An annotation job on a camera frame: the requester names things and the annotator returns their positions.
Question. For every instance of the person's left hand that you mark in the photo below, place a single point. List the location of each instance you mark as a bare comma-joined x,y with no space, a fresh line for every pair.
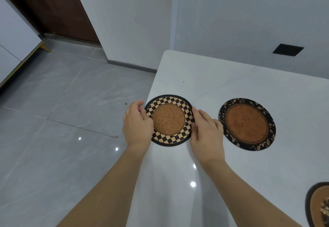
137,130

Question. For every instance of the person's right hand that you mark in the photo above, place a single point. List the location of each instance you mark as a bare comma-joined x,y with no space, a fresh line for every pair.
208,142

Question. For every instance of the person's right thumb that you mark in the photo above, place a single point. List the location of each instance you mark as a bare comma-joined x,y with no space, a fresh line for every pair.
194,133

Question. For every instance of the person's left thumb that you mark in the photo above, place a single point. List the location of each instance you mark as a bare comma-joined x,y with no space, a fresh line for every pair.
145,113

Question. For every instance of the person's right middle finger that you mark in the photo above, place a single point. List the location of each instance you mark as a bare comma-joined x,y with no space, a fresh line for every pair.
207,117

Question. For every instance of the checkered round cork coaster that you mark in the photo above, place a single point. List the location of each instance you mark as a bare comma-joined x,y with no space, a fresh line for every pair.
169,119

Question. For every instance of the person's left forearm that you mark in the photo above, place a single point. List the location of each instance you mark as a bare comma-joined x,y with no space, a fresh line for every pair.
110,193

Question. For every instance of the person's right forearm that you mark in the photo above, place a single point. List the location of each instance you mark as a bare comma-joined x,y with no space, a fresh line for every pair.
244,198

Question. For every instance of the leaf-rimmed round cork coaster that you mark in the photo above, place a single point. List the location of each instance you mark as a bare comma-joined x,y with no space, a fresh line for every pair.
246,124

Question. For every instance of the grey baseboard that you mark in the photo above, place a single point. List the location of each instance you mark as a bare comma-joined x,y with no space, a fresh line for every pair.
132,66

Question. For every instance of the grey door threshold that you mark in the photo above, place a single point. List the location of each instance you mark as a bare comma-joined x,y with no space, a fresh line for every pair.
72,40

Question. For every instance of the brown wooden door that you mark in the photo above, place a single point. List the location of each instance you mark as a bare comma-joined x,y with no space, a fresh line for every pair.
56,5

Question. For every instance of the black-rimmed round cork coaster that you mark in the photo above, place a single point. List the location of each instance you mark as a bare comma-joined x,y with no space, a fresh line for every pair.
318,205

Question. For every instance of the white cabinet with gold leg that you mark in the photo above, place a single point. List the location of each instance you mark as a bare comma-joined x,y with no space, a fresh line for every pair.
14,41

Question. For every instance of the black wall socket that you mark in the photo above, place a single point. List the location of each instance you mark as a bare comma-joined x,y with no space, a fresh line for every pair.
288,49

